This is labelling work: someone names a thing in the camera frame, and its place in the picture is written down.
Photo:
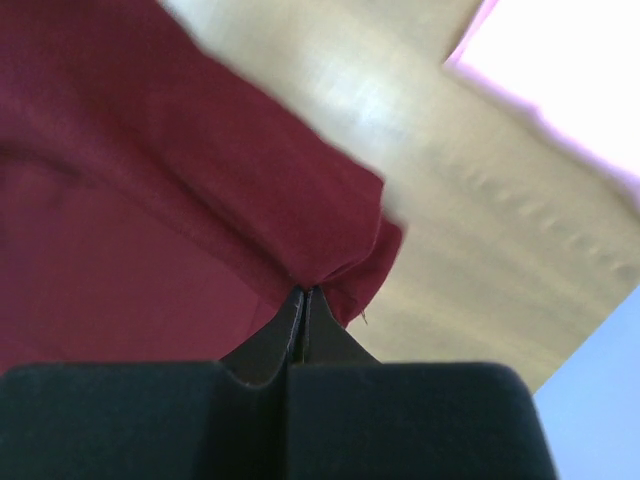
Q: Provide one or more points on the maroon t shirt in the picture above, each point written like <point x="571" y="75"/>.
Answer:
<point x="154" y="204"/>

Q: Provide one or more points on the folded pink t shirt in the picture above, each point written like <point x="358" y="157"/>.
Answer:
<point x="570" y="68"/>

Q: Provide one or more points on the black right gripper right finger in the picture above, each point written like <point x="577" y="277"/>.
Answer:
<point x="349" y="416"/>

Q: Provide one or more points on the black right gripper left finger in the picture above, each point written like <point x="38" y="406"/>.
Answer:
<point x="185" y="420"/>

